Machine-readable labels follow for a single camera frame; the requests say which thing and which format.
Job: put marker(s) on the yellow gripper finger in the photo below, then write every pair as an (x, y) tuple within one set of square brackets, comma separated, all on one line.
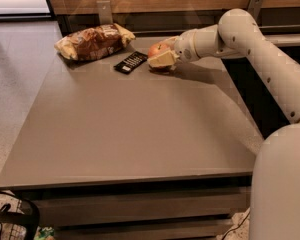
[(162, 58), (168, 43)]

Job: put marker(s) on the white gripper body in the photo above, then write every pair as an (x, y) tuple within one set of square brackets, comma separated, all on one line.
[(184, 47)]

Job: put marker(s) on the red apple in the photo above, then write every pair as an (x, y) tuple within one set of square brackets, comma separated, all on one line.
[(157, 49)]

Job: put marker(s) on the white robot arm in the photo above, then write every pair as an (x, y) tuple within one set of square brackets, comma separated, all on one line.
[(275, 185)]

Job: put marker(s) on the black rxbar chocolate bar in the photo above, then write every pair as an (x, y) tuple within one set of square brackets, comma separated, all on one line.
[(130, 63)]

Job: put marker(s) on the brown yellow chip bag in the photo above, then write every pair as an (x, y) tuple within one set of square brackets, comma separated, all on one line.
[(94, 43)]

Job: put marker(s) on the grey side shelf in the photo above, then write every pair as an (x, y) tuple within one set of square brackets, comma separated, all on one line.
[(284, 40)]

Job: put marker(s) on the upper grey drawer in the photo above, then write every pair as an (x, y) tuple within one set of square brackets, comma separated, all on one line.
[(142, 207)]

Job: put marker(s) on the grey drawer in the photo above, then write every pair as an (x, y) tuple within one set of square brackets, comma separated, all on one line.
[(142, 207), (158, 231)]

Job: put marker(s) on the lower grey drawer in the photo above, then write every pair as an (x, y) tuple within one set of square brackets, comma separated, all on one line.
[(158, 231)]

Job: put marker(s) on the left metal wall bracket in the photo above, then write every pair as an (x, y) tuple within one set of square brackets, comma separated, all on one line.
[(104, 12)]

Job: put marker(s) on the metal wall bracket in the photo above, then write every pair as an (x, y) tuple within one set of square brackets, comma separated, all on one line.
[(254, 8), (104, 12)]

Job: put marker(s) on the right metal wall bracket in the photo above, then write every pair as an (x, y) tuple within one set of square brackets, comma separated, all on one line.
[(254, 8)]

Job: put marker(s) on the black wire basket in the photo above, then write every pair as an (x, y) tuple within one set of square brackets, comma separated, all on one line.
[(28, 221)]

